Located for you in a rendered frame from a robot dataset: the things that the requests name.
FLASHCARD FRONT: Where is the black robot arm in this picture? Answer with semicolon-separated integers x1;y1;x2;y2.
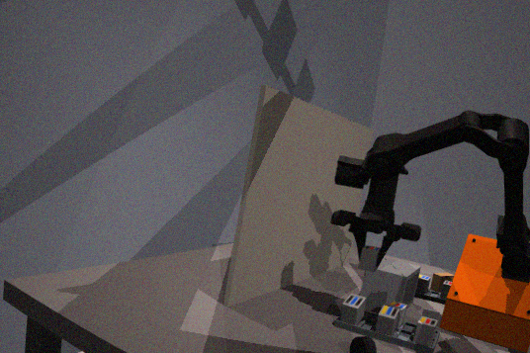
334;111;530;283

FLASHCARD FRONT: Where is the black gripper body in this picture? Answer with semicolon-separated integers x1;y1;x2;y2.
330;190;422;241

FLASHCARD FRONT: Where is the beige flat panel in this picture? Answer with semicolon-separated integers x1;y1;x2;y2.
223;84;373;307

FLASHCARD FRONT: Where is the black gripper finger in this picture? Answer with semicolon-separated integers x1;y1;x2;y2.
349;229;367;260
376;236;400;266

